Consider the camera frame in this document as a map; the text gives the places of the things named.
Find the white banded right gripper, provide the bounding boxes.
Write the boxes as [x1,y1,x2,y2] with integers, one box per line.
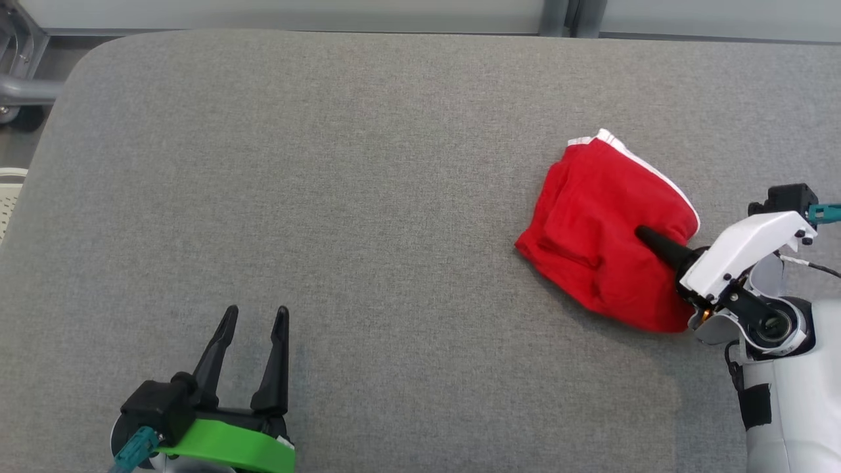
[634,210,819,309]

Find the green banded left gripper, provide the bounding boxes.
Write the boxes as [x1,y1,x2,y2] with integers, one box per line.
[156,305,296,473]

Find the red shorts with white trim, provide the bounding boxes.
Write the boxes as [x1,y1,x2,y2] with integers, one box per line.
[514,128,701,334]

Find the grey fabric sofa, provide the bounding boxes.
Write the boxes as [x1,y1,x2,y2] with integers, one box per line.
[0,30,841,473]

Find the white perforated basket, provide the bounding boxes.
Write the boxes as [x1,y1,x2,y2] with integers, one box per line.
[0,168,28,245]

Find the black caster wheel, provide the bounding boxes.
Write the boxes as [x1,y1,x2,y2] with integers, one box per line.
[0,105,47,132]

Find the grey vertical frame post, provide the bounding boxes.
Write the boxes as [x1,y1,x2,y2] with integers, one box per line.
[539,0,608,38]

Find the grey metal cart frame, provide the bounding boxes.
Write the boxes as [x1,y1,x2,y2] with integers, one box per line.
[0,0,66,125]

